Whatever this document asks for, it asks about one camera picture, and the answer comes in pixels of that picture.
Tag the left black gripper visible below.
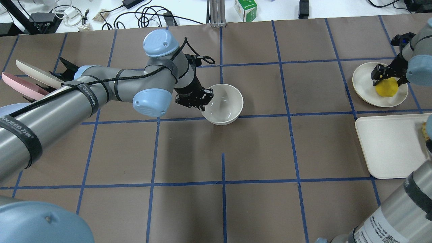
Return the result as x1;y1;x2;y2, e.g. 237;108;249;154
174;76;214;112

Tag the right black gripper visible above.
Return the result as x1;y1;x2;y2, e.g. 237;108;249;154
371;53;410;87

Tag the yellow lemon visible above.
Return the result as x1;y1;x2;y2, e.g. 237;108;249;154
375;78;399;97

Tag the white ceramic bowl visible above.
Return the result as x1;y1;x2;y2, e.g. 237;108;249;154
201;84;244;126

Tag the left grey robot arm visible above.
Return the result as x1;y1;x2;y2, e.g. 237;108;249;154
0;29;215;243

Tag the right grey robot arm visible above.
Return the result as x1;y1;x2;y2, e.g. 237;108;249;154
331;19;431;243

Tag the small cream plate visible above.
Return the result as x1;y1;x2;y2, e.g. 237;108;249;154
352;62;409;108

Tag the striped bread piece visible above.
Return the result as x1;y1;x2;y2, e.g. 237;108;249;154
421;122;430;142

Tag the white rectangular tray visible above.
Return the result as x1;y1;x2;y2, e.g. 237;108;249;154
355;113;431;179

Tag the black power adapter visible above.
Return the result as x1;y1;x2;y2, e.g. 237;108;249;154
162;11;178;26

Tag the green white carton box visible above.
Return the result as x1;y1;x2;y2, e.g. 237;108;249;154
234;0;258;23

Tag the black device on desk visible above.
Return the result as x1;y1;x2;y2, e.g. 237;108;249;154
298;0;309;19

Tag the black dish rack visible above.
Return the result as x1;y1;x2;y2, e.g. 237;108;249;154
23;57;78;103

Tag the cream plate in rack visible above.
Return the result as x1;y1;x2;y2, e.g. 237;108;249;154
15;59;63;89

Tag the pink plate in rack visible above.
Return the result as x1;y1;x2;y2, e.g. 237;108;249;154
1;72;49;100

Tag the light blue plate in rack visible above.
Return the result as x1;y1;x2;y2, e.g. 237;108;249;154
0;103;31;117

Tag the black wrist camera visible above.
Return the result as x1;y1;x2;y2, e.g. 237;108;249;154
390;32;416;48

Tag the aluminium frame post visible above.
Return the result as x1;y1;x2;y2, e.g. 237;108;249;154
207;0;226;28

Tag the black cables bundle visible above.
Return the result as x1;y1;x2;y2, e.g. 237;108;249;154
100;0;205;30

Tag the white charger with cable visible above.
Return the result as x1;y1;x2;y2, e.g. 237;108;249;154
51;5;83;27

